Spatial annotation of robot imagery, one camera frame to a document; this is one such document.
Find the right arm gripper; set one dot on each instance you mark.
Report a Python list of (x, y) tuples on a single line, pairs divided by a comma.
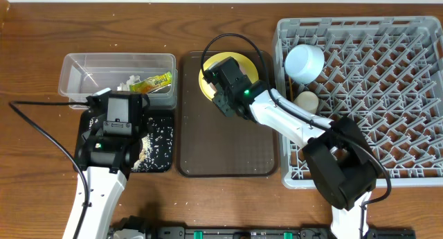
[(219, 98)]

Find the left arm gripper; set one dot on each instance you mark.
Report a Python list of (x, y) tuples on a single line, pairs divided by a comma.
[(94, 135)]

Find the wooden chopstick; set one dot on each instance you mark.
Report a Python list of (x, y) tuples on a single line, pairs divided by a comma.
[(290, 89)]

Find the white tissue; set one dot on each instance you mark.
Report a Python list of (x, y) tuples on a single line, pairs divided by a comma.
[(124, 85)]

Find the cream cup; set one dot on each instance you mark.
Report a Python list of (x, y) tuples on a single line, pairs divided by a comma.
[(308, 101)]

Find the blue bowl with rice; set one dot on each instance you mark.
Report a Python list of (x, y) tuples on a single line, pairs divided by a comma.
[(304, 63)]

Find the green snack wrapper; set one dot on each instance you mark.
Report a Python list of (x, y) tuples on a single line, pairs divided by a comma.
[(151, 84)]

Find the pink bowl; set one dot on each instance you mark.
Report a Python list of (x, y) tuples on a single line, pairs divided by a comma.
[(242, 69)]

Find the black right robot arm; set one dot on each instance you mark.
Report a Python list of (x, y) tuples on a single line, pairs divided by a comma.
[(341, 164)]

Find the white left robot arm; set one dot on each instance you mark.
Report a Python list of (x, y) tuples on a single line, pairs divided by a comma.
[(97, 194)]

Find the grey dishwasher rack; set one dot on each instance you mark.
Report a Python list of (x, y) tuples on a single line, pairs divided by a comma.
[(385, 73)]

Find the yellow plate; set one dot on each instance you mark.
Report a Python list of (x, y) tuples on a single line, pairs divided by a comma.
[(252, 73)]

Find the brown serving tray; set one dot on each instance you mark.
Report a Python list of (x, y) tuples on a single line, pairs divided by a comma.
[(213, 145)]

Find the spilled rice pile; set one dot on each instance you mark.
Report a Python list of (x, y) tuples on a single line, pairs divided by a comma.
[(143, 146)]

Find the black plastic tray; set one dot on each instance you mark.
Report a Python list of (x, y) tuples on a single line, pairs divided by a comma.
[(156, 148)]

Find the clear plastic bin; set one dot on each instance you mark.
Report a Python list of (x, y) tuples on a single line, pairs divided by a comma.
[(83, 74)]

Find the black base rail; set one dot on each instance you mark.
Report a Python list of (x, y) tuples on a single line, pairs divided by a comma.
[(202, 233)]

